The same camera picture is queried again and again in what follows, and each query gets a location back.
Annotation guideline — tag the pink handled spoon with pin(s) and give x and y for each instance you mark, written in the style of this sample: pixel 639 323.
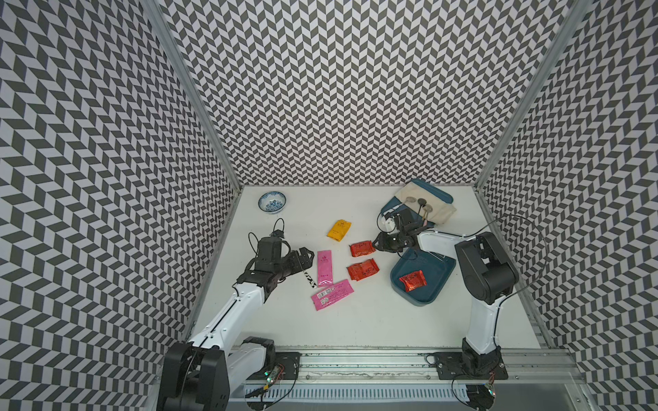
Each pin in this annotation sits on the pink handled spoon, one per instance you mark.
pixel 427 210

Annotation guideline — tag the metal spoon patterned handle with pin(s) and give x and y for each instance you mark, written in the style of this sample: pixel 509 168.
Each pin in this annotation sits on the metal spoon patterned handle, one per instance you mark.
pixel 311 282

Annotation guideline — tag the red tea bag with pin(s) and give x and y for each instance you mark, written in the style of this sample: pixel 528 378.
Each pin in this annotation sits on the red tea bag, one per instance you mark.
pixel 362 248
pixel 414 280
pixel 359 271

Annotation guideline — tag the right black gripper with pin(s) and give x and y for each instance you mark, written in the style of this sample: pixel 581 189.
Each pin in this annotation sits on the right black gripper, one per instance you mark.
pixel 381 243

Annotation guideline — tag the red tea bag bottom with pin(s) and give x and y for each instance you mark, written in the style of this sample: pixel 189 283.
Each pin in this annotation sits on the red tea bag bottom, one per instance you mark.
pixel 359 271

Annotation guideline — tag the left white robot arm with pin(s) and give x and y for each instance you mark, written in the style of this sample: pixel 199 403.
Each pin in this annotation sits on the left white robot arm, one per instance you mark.
pixel 202 373

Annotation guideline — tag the yellow tea bag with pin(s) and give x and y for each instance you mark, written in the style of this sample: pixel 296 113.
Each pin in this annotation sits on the yellow tea bag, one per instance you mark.
pixel 339 230

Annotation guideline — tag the teal tray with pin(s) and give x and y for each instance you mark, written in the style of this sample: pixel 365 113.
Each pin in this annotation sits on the teal tray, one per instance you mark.
pixel 413 206

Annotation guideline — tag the red tea bag top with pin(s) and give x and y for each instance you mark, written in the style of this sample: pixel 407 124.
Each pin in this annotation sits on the red tea bag top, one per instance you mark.
pixel 414 280

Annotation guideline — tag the teal storage box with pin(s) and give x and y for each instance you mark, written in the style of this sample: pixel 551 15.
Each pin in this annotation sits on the teal storage box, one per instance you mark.
pixel 436 267

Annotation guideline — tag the dark handled spoon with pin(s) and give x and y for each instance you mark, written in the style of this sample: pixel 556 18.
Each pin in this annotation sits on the dark handled spoon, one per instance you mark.
pixel 421 202

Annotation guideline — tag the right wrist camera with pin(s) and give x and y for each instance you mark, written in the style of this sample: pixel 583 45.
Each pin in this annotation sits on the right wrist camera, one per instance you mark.
pixel 398 221

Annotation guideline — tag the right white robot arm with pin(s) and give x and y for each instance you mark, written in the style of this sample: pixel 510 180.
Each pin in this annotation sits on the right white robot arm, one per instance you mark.
pixel 488 275

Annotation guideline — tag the blue white porcelain bowl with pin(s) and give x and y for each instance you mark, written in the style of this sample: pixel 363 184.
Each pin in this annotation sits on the blue white porcelain bowl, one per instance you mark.
pixel 272 202

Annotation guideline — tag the pink tea sachet labelled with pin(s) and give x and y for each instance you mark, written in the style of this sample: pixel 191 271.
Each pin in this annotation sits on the pink tea sachet labelled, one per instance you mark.
pixel 332 294

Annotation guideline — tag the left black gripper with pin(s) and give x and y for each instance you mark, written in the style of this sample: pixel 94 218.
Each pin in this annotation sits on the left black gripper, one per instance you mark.
pixel 297 265

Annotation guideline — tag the white handled spoon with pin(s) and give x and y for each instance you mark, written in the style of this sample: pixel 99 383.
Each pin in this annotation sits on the white handled spoon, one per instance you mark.
pixel 408 200

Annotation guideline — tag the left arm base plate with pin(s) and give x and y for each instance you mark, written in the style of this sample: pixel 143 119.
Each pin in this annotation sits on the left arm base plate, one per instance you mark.
pixel 285 366

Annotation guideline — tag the beige cloth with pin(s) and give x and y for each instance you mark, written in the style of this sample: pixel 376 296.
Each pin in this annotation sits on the beige cloth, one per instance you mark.
pixel 441 202

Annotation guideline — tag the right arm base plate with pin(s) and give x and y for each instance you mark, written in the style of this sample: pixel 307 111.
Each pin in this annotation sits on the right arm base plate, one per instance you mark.
pixel 462 365

